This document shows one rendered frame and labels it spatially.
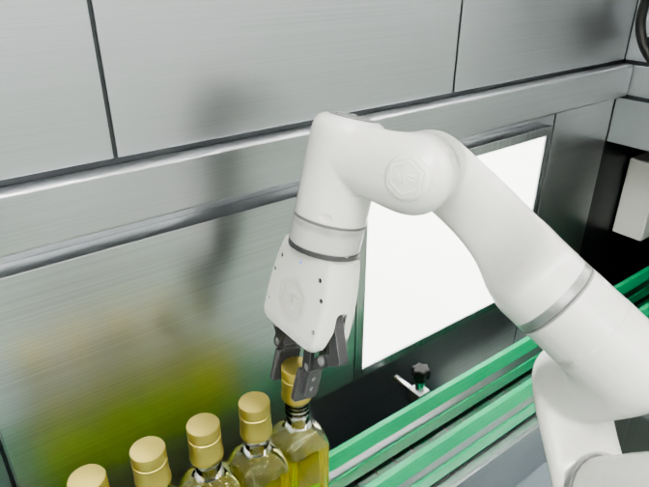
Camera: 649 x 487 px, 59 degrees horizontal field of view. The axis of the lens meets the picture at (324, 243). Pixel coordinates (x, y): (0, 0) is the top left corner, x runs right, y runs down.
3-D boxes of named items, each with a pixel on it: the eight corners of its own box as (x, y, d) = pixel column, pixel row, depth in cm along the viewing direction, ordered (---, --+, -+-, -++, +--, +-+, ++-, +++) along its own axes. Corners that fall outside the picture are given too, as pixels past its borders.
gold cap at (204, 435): (214, 437, 63) (211, 406, 61) (230, 458, 60) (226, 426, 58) (183, 452, 61) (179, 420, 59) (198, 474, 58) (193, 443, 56)
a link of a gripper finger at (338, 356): (322, 284, 59) (296, 313, 63) (353, 351, 56) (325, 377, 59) (330, 283, 60) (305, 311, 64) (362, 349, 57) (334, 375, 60)
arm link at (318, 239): (272, 201, 60) (268, 226, 61) (324, 231, 54) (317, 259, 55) (327, 202, 65) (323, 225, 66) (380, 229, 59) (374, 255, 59)
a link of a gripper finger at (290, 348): (268, 316, 65) (258, 367, 67) (283, 329, 63) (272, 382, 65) (291, 313, 67) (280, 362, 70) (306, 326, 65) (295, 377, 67)
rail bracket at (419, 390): (401, 407, 101) (406, 345, 95) (429, 431, 96) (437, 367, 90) (383, 417, 99) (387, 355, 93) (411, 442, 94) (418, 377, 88)
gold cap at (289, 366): (300, 381, 68) (299, 351, 66) (318, 397, 66) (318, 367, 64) (275, 393, 66) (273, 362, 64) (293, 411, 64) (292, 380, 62)
